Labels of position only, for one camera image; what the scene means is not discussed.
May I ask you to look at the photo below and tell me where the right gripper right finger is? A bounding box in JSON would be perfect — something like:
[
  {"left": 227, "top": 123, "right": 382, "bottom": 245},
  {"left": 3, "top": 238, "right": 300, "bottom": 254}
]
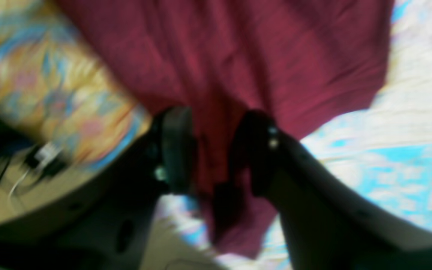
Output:
[{"left": 233, "top": 110, "right": 432, "bottom": 270}]

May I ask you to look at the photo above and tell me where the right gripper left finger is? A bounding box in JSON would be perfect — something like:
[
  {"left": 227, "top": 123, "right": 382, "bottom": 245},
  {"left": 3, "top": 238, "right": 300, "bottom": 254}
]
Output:
[{"left": 0, "top": 106, "right": 195, "bottom": 270}]

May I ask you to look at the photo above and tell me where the dark red t-shirt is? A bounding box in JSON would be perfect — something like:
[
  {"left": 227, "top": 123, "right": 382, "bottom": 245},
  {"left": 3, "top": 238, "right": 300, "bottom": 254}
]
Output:
[{"left": 57, "top": 0, "right": 394, "bottom": 259}]

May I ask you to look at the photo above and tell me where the patterned tablecloth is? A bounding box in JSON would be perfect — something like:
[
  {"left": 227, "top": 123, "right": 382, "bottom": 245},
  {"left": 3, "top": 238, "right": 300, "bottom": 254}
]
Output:
[{"left": 0, "top": 0, "right": 432, "bottom": 270}]

